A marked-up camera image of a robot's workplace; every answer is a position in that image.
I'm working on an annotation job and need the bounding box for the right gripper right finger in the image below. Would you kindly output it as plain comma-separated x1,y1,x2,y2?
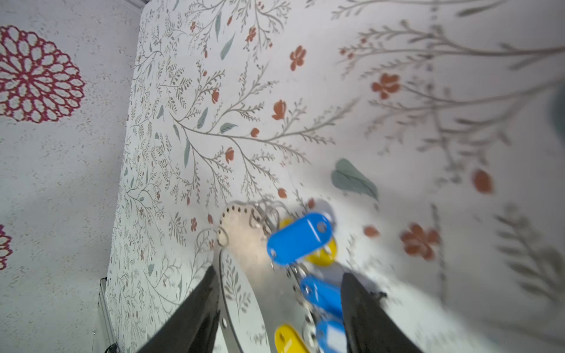
341,273,422,353

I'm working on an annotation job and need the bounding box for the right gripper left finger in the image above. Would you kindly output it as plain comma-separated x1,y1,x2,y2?
140,266,220,353

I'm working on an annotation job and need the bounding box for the blue key tag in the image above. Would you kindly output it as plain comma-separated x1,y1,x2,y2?
300,276,343,319
266,213,333,266
316,320,347,353

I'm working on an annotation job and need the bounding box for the yellow key tag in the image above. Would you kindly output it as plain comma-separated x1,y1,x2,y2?
275,324,309,353
279,218,337,267

